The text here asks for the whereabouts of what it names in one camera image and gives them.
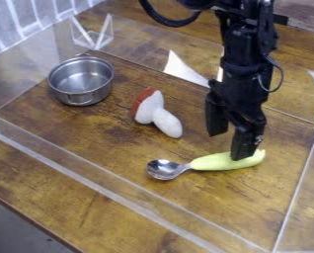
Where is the green handled metal spoon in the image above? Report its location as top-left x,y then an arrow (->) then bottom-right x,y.
147,149 -> 265,181

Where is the clear acrylic enclosure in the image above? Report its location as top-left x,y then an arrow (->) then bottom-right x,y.
0,0 -> 314,253

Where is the white red toy mushroom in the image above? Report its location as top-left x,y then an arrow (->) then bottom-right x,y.
132,87 -> 182,138

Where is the black cable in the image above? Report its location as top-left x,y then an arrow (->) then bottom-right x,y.
138,0 -> 285,94

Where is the small steel pot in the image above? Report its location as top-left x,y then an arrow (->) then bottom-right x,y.
48,54 -> 115,107

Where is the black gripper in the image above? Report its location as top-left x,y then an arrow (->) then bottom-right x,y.
205,58 -> 273,161

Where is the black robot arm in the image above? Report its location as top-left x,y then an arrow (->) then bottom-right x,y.
206,0 -> 278,161

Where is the black bar on table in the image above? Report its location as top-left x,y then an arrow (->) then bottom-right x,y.
273,14 -> 289,26

